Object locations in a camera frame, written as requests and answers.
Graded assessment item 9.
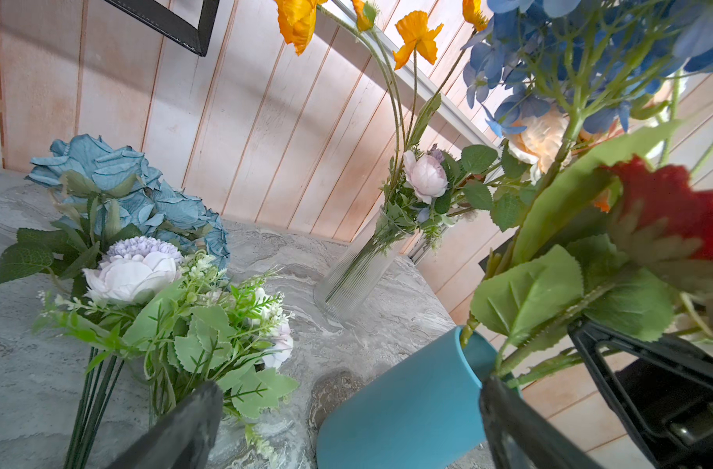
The teal cylindrical vase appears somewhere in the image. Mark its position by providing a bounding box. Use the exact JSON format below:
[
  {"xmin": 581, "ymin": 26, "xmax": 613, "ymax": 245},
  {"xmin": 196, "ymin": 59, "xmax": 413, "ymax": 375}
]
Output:
[{"xmin": 316, "ymin": 328, "xmax": 497, "ymax": 468}]

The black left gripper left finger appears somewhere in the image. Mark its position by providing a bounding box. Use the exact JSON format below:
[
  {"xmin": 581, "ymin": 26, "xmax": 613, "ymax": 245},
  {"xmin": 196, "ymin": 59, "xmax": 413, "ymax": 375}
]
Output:
[{"xmin": 110, "ymin": 381, "xmax": 223, "ymax": 469}]

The clear ribbed glass vase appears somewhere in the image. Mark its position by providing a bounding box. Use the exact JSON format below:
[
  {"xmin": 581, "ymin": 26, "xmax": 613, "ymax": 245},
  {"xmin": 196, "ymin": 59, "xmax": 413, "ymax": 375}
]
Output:
[{"xmin": 315, "ymin": 203, "xmax": 416, "ymax": 320}]

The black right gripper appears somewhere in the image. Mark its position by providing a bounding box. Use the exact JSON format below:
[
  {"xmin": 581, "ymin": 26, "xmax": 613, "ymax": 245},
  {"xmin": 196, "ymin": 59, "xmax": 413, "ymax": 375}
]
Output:
[{"xmin": 568, "ymin": 320, "xmax": 713, "ymax": 468}]

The black wire mesh basket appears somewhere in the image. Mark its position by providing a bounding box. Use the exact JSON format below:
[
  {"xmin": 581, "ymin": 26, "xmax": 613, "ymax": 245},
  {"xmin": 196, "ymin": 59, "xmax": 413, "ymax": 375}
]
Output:
[{"xmin": 106, "ymin": 0, "xmax": 220, "ymax": 57}]

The peach pink rose stem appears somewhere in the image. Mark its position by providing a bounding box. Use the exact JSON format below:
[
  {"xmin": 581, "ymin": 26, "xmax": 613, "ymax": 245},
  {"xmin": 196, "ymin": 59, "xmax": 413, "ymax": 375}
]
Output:
[{"xmin": 507, "ymin": 107, "xmax": 569, "ymax": 183}]

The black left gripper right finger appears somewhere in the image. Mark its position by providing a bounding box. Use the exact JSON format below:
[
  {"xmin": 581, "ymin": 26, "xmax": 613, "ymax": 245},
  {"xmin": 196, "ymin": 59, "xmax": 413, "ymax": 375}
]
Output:
[{"xmin": 479, "ymin": 375, "xmax": 600, "ymax": 469}]

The purple white flower bouquet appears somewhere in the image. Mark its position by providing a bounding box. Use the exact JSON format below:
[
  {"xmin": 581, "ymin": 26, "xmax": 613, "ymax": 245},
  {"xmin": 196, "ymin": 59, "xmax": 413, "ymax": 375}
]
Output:
[{"xmin": 375, "ymin": 145, "xmax": 534, "ymax": 245}]

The yellow orange poppy stem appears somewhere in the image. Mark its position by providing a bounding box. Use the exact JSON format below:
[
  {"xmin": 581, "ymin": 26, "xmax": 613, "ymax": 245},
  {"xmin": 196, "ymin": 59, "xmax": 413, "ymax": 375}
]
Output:
[{"xmin": 273, "ymin": 0, "xmax": 489, "ymax": 177}]

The pink white green bouquet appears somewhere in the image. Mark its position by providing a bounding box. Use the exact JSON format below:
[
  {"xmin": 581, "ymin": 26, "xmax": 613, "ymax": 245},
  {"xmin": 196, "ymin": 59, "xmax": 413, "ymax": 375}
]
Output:
[{"xmin": 40, "ymin": 236, "xmax": 298, "ymax": 468}]

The red flower stem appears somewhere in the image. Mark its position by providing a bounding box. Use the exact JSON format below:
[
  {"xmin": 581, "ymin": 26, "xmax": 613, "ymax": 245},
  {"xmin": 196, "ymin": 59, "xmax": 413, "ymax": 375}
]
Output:
[{"xmin": 470, "ymin": 156, "xmax": 713, "ymax": 376}]

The light blue hydrangea stem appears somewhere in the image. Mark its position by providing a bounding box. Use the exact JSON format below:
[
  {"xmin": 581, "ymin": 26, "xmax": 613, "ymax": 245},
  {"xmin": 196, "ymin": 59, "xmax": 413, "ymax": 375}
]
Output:
[{"xmin": 458, "ymin": 0, "xmax": 713, "ymax": 353}]

